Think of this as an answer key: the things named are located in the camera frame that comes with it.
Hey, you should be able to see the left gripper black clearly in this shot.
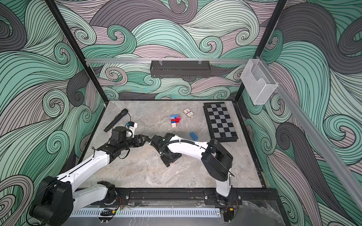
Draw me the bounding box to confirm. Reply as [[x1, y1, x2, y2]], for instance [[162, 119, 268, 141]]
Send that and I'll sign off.
[[119, 135, 148, 152]]

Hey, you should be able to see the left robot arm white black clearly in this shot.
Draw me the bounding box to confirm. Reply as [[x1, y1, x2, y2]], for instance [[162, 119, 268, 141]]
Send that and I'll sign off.
[[28, 135, 150, 226]]

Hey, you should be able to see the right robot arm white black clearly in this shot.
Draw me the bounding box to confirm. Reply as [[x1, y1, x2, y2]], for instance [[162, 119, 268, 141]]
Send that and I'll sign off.
[[155, 133, 233, 206]]

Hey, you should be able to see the black microphone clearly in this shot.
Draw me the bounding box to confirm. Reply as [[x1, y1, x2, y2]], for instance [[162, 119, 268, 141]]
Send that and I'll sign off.
[[104, 108, 128, 132]]

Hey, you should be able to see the playing card box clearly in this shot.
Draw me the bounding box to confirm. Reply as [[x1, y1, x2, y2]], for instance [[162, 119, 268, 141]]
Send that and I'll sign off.
[[183, 108, 195, 118]]

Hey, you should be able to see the black grey chessboard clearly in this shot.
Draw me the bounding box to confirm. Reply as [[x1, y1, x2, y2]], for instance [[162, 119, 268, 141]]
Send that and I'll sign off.
[[203, 102, 239, 143]]

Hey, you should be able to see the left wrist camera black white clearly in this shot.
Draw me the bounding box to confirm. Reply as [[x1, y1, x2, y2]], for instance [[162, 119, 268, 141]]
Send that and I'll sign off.
[[110, 121, 138, 142]]

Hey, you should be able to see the white slotted cable duct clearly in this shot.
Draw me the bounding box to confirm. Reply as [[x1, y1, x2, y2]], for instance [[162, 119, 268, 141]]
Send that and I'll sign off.
[[71, 208, 221, 218]]

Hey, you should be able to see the black wall tray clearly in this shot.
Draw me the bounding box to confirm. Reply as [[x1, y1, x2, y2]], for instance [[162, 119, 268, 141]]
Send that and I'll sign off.
[[150, 61, 211, 79]]

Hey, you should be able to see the aluminium rail back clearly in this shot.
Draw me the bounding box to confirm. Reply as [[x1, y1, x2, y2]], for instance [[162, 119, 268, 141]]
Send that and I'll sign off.
[[85, 57, 249, 65]]

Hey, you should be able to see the aluminium rail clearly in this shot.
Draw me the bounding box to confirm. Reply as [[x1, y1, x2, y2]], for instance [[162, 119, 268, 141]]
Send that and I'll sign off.
[[255, 56, 362, 210], [85, 57, 249, 65]]

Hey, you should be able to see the clear plastic wall bin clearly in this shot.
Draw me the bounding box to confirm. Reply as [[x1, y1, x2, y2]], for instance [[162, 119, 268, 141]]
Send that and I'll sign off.
[[240, 58, 278, 105]]

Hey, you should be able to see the aluminium rail right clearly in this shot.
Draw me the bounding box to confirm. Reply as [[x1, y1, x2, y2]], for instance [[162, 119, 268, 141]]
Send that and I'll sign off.
[[255, 56, 362, 210]]

